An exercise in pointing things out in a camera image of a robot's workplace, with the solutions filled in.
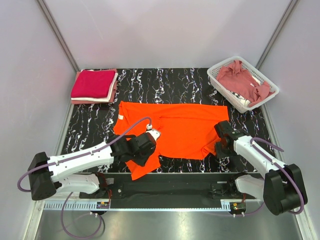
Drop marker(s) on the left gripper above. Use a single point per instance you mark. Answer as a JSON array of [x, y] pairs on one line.
[[142, 162]]

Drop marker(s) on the dusty pink t shirt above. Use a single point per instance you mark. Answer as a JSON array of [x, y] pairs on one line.
[[234, 68]]

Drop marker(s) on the folded pink t shirt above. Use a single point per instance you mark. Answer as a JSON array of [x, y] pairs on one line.
[[110, 97]]

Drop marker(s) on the white cable duct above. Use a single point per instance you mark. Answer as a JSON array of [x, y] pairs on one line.
[[214, 206]]

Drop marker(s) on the folded magenta t shirt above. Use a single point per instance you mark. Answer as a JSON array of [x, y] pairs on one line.
[[92, 83]]

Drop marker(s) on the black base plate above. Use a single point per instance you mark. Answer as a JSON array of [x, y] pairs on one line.
[[175, 188]]

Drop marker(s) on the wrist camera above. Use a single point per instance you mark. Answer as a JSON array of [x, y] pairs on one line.
[[222, 128], [153, 132]]

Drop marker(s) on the white plastic basket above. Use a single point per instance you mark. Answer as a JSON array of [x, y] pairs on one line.
[[214, 70]]

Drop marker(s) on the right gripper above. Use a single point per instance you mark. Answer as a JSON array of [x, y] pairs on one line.
[[219, 153]]

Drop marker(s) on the orange t shirt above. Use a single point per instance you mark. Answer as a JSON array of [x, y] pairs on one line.
[[186, 130]]

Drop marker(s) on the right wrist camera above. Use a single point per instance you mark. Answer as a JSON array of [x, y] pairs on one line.
[[222, 128]]

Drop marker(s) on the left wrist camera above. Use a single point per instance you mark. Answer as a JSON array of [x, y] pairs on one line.
[[153, 132]]

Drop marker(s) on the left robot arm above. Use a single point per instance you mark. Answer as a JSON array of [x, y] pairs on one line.
[[56, 174]]

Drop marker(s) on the aluminium frame rail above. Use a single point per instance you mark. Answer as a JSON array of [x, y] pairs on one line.
[[62, 198]]

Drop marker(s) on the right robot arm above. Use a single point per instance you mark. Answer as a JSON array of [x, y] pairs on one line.
[[281, 186]]

